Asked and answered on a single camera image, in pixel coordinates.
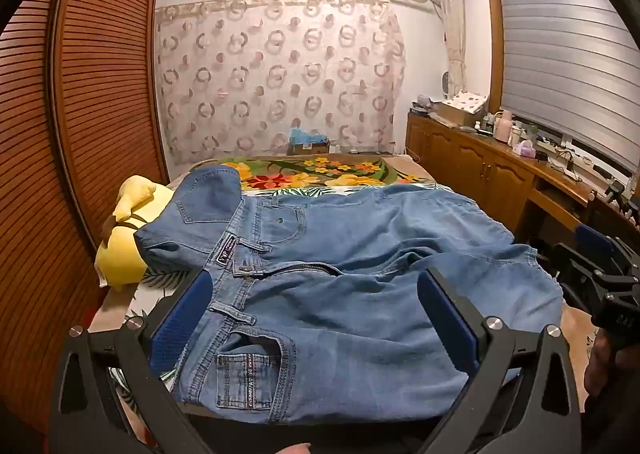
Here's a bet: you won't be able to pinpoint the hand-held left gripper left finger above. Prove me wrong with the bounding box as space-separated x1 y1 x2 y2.
47 270 216 454

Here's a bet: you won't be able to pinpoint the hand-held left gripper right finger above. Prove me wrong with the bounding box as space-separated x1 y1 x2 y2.
415 266 586 454

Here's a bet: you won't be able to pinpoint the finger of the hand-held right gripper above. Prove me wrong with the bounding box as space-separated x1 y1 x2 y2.
574 224 632 280
547 243 601 307

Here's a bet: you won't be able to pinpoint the blue denim pants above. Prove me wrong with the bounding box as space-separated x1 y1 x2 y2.
134 165 565 427

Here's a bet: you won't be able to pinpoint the person's right hand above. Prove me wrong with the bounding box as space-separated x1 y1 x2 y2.
584 331 623 397

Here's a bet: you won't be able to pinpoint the palm leaf print bed sheet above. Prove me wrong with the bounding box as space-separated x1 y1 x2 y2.
100 181 456 435

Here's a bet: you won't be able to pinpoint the yellow plush toy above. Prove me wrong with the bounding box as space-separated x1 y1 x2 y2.
95 175 173 291

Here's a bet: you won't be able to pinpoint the wooden cabinet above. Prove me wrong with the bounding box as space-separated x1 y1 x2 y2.
405 111 640 255

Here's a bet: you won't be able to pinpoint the pink thermos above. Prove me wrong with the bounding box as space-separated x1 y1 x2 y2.
494 110 514 140

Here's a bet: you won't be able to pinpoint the grey window blind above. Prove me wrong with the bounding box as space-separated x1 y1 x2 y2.
497 0 640 175

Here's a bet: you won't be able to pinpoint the open cardboard box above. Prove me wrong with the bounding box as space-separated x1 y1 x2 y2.
437 101 483 128

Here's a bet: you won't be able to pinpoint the floral pillow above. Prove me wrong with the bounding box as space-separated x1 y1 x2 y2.
217 155 436 191

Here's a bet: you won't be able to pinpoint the small cardboard box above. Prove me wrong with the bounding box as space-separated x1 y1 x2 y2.
287 141 331 157

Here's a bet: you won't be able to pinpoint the blue cloth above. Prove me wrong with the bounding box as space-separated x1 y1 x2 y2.
290 128 328 147

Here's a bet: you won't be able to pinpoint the wooden headboard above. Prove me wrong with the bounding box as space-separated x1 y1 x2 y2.
0 0 168 435

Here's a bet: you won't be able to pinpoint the tied beige curtain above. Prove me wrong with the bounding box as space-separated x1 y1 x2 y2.
434 0 468 102

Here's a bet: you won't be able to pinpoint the wooden window frame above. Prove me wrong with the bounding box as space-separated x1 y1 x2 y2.
483 0 506 115

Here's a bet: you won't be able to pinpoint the ring patterned curtain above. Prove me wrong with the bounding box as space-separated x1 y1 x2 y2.
154 0 407 166

